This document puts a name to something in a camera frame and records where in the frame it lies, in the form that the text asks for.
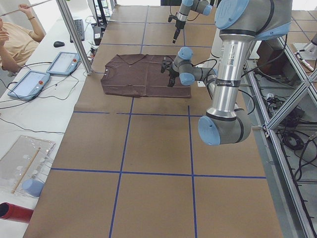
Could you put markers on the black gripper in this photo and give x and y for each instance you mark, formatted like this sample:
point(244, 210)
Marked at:
point(173, 73)
point(178, 25)

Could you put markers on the dark brown t-shirt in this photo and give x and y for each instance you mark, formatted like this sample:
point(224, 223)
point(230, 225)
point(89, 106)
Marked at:
point(138, 75)

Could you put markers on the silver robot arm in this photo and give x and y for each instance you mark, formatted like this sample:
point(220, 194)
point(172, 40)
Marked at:
point(240, 23)
point(200, 6)

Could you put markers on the small black box white label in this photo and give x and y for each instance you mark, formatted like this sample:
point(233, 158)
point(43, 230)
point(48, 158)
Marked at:
point(97, 35)

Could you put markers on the black keyboard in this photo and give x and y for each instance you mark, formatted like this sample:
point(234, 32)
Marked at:
point(79, 25)

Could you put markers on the far blue teach pendant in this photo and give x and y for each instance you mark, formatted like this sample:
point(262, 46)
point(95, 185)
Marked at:
point(64, 64)

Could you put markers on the blue teach pendant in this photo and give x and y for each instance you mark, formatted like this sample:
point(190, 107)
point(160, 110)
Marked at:
point(64, 64)
point(29, 86)

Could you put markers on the black computer mouse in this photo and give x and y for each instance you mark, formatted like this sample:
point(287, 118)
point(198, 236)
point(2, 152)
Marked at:
point(58, 44)

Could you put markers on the near blue teach pendant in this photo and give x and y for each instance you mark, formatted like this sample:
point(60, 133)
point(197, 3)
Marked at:
point(29, 86)

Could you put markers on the person in beige shirt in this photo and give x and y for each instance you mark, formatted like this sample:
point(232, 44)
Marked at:
point(18, 43)

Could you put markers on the wooden stick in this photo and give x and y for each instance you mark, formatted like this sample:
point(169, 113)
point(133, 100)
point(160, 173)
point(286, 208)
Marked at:
point(25, 170)

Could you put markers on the clear plastic bag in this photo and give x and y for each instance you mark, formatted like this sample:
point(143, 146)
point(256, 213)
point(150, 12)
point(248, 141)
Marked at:
point(13, 163)

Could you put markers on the light blue cup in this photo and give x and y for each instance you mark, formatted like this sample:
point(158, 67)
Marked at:
point(33, 187)

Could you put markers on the red cylinder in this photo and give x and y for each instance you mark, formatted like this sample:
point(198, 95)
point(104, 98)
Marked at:
point(15, 213)

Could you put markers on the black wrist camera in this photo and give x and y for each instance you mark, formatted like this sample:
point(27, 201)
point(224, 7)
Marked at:
point(171, 17)
point(166, 65)

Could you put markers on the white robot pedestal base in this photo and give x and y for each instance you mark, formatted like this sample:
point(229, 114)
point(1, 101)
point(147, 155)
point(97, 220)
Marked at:
point(214, 55)

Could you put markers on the aluminium frame post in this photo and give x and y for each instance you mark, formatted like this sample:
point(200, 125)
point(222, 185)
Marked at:
point(68, 20)

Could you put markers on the aluminium support frame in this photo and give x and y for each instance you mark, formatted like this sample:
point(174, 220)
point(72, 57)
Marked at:
point(284, 113)

